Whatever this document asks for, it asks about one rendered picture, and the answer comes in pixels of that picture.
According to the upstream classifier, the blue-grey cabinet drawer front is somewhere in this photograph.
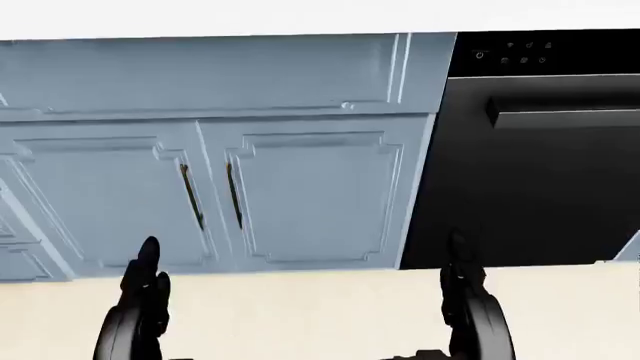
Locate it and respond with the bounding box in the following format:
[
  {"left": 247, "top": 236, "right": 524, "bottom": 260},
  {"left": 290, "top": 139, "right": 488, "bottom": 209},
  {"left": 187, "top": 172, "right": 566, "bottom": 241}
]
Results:
[{"left": 0, "top": 32, "right": 457, "bottom": 123}]

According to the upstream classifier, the black dishwasher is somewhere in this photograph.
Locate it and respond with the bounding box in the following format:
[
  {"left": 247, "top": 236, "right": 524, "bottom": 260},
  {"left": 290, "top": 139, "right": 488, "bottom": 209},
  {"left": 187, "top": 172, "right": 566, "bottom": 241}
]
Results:
[{"left": 399, "top": 27, "right": 640, "bottom": 270}]

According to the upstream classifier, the bronze cabinet door handle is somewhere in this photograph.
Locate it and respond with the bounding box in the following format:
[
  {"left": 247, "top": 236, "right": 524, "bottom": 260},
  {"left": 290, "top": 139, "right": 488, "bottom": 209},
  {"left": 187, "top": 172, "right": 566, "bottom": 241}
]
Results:
[
  {"left": 179, "top": 162, "right": 206, "bottom": 231},
  {"left": 224, "top": 161, "right": 245, "bottom": 231}
]

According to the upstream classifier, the black dishwasher handle bar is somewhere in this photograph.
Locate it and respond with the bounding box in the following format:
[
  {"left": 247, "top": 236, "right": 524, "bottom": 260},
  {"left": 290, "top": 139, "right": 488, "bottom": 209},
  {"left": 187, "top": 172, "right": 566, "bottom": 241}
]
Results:
[{"left": 485, "top": 93, "right": 640, "bottom": 131}]

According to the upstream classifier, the blue-grey cabinet door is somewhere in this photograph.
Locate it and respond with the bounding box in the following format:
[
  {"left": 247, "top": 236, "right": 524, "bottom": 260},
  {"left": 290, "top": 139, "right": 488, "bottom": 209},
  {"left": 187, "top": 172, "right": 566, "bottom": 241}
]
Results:
[
  {"left": 0, "top": 175, "right": 76, "bottom": 285},
  {"left": 195, "top": 111, "right": 435, "bottom": 273},
  {"left": 0, "top": 120, "right": 220, "bottom": 283}
]

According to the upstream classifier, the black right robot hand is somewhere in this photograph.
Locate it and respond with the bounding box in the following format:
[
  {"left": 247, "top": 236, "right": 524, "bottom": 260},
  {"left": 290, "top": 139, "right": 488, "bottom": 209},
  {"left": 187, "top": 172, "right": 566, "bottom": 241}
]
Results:
[{"left": 439, "top": 227, "right": 517, "bottom": 360}]

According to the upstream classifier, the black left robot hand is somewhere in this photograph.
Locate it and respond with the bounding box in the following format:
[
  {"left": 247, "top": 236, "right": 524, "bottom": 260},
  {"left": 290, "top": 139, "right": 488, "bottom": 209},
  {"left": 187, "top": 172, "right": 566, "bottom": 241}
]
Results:
[{"left": 92, "top": 235, "right": 172, "bottom": 360}]

